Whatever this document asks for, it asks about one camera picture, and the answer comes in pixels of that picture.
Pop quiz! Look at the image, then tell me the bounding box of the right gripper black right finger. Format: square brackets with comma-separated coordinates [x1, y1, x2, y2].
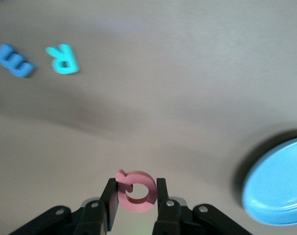
[152, 178, 253, 235]

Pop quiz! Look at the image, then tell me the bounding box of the red-pink foam letter G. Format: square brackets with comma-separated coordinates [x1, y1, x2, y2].
[115, 169, 156, 213]

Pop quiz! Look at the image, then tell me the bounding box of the brown table cover sheet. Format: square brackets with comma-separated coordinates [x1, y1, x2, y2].
[0, 0, 297, 235]

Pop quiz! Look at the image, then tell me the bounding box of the teal foam letter R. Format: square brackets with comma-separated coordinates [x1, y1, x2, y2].
[45, 43, 80, 75]

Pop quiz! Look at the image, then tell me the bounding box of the blue round plate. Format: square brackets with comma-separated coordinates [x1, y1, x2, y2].
[241, 136, 297, 226]

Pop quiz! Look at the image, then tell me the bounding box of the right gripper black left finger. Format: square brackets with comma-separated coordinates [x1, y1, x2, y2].
[7, 178, 120, 235]

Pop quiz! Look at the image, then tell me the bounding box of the blue foam lowercase m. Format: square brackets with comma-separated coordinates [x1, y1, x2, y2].
[0, 43, 37, 78]

